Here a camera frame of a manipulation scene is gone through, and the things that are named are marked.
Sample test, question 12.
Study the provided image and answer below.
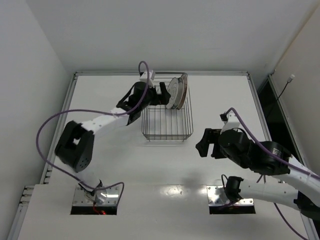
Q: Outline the clear glass plate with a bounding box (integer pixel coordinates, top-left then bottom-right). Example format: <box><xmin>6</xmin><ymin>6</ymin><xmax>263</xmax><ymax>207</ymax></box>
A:
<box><xmin>166</xmin><ymin>77</ymin><xmax>178</xmax><ymax>109</ymax></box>

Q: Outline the green rimmed white plate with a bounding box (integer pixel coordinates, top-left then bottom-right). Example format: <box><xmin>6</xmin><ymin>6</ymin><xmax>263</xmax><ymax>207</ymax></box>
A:
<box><xmin>172</xmin><ymin>76</ymin><xmax>183</xmax><ymax>110</ymax></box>

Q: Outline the orange sunburst white plate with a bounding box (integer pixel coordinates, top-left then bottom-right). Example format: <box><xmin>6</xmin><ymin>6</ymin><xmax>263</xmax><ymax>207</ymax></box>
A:
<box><xmin>177</xmin><ymin>72</ymin><xmax>189</xmax><ymax>110</ymax></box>

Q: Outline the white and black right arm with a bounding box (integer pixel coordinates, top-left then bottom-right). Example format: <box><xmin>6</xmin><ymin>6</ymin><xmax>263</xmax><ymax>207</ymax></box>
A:
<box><xmin>195</xmin><ymin>127</ymin><xmax>320</xmax><ymax>221</ymax></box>

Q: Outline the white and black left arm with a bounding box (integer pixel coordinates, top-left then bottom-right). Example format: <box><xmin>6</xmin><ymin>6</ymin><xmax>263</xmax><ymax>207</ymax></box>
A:
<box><xmin>54</xmin><ymin>81</ymin><xmax>171</xmax><ymax>203</ymax></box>

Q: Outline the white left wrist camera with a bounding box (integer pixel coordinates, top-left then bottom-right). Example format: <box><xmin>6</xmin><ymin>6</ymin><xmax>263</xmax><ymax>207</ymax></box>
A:
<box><xmin>139</xmin><ymin>70</ymin><xmax>155</xmax><ymax>88</ymax></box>

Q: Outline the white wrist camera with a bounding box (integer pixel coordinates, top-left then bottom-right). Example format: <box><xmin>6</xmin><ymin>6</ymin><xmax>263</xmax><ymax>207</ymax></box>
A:
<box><xmin>220</xmin><ymin>110</ymin><xmax>240</xmax><ymax>133</ymax></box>
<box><xmin>139</xmin><ymin>70</ymin><xmax>155</xmax><ymax>88</ymax></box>

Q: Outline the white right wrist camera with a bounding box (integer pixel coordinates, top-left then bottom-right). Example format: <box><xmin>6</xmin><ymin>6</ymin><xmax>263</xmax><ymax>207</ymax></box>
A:
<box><xmin>220</xmin><ymin>110</ymin><xmax>240</xmax><ymax>133</ymax></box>

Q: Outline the grey wire dish rack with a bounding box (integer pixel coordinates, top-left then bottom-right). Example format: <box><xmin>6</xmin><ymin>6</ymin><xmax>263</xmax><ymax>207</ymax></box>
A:
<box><xmin>141</xmin><ymin>72</ymin><xmax>194</xmax><ymax>143</ymax></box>

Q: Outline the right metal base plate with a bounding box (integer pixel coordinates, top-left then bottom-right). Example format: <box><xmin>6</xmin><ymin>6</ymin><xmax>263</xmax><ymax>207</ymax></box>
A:
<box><xmin>206</xmin><ymin>185</ymin><xmax>254</xmax><ymax>207</ymax></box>

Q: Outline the metal base plate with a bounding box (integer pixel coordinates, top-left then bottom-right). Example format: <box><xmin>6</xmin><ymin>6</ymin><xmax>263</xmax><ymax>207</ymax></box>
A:
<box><xmin>72</xmin><ymin>186</ymin><xmax>120</xmax><ymax>207</ymax></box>
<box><xmin>206</xmin><ymin>185</ymin><xmax>254</xmax><ymax>207</ymax></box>

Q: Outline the black wall cable with plug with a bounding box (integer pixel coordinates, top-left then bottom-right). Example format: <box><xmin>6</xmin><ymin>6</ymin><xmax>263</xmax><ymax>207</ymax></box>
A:
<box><xmin>276</xmin><ymin>73</ymin><xmax>296</xmax><ymax>101</ymax></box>

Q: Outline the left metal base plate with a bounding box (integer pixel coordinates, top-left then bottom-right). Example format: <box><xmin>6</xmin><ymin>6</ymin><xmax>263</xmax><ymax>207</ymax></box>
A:
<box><xmin>72</xmin><ymin>186</ymin><xmax>120</xmax><ymax>207</ymax></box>

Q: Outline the aluminium table frame rail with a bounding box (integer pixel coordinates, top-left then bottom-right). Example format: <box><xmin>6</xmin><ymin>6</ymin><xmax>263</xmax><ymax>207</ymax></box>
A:
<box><xmin>7</xmin><ymin>71</ymin><xmax>320</xmax><ymax>240</ymax></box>

